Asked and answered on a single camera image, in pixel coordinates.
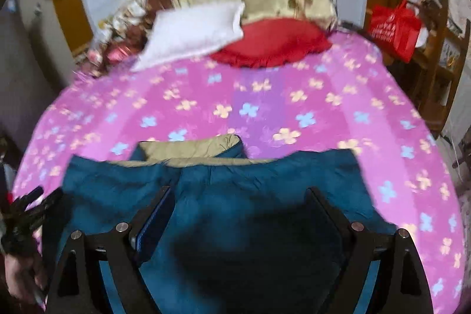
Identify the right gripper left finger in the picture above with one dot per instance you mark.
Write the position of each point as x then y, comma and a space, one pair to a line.
78, 285

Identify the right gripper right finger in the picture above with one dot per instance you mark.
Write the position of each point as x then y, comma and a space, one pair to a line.
382, 271

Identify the dark teal puffer jacket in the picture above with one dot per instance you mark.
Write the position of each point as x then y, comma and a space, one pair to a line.
241, 238

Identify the person's left hand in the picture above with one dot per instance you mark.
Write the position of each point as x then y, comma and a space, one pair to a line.
25, 277

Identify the grey wardrobe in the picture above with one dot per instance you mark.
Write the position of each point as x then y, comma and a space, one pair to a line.
36, 65

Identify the pink floral bed sheet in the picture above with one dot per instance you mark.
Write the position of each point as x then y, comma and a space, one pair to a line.
343, 98

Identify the brown patterned blanket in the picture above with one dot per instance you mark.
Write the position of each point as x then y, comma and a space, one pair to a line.
121, 35

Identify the white pillow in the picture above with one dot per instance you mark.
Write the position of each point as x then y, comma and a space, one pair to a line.
191, 32

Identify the wooden shelf rack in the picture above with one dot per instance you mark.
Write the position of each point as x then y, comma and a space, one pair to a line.
440, 64

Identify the red shopping bag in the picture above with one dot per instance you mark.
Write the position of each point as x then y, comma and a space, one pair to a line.
395, 30

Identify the red ruffled pillow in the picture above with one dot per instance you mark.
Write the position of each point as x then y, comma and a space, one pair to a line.
273, 42

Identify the pink floral curtain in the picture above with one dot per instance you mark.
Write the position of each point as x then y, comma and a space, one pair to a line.
459, 11

